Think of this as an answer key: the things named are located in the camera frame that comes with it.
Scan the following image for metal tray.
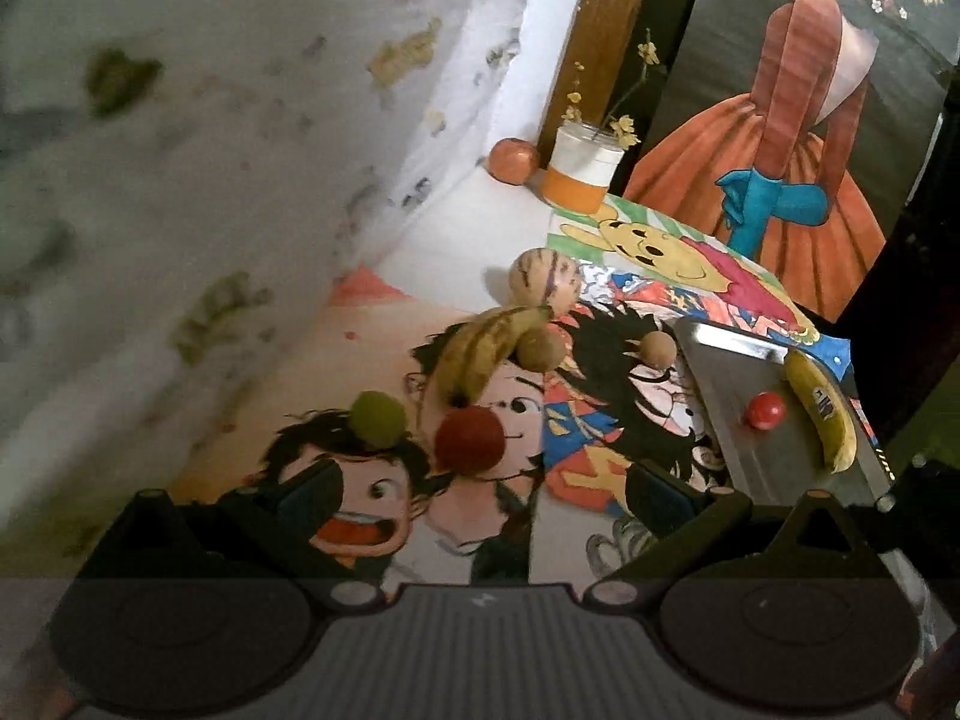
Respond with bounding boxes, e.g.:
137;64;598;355
673;317;897;511

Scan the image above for yellow banana with sticker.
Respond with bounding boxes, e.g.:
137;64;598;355
784;349;858;474

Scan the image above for cartoon boys printed sheet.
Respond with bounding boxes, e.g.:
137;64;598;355
169;266;575;587

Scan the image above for spotted brown banana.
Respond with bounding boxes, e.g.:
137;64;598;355
424;305;556;410

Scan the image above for yellow flower sprig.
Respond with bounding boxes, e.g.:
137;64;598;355
561;30;662;149

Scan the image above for round green fruit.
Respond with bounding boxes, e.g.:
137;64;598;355
351;391;408;448

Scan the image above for white and orange cup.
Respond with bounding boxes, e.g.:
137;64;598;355
541;122;626;215

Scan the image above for wooden door frame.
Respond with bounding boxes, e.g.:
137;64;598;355
536;0;662;155

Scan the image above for wall poster orange dress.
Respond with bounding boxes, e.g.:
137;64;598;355
621;0;955;325

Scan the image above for striped pale melon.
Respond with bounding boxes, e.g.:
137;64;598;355
509;247;578;316

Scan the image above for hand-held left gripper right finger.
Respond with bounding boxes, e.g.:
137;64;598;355
581;459;890;612

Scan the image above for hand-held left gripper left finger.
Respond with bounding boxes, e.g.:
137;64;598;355
90;457;391;612

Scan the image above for small red tomato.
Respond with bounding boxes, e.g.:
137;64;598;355
743;391;787;431

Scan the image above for brown kiwi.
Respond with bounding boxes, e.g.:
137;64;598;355
516;328;567;373

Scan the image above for small round brown fruit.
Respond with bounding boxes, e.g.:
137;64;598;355
639;331;678;368

